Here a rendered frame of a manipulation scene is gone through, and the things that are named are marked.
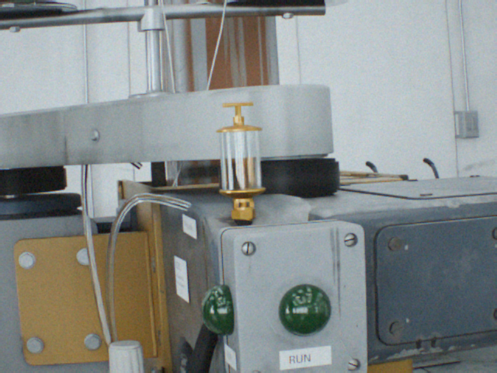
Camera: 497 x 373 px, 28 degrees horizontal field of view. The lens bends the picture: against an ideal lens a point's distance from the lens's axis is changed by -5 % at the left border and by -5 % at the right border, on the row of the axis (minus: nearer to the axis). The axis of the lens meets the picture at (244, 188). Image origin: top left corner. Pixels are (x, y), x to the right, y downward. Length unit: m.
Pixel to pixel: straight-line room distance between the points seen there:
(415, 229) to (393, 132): 5.53
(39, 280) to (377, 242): 0.43
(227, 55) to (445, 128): 5.23
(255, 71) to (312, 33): 4.93
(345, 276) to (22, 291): 0.47
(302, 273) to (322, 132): 0.20
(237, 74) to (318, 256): 0.56
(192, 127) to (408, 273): 0.22
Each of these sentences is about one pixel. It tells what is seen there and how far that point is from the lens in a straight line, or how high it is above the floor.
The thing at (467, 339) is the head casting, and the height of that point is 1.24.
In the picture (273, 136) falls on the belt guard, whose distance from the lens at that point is 0.72.
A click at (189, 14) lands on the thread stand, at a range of 0.94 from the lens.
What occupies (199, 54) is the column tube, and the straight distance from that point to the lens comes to 1.10.
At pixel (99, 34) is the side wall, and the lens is 5.81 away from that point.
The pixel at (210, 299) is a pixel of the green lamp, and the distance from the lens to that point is 0.57.
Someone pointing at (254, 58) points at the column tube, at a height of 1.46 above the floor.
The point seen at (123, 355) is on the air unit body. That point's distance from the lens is 0.82.
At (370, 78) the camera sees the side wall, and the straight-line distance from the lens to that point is 6.12.
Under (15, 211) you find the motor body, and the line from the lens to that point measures 1.00.
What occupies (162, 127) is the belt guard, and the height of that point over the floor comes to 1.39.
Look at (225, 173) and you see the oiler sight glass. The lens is 0.63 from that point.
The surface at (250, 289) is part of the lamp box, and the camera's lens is 0.56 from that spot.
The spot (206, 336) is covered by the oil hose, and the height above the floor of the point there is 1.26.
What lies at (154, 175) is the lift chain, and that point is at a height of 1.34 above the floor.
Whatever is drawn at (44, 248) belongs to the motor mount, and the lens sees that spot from 0.97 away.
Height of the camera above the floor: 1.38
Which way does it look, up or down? 3 degrees down
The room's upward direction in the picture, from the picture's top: 3 degrees counter-clockwise
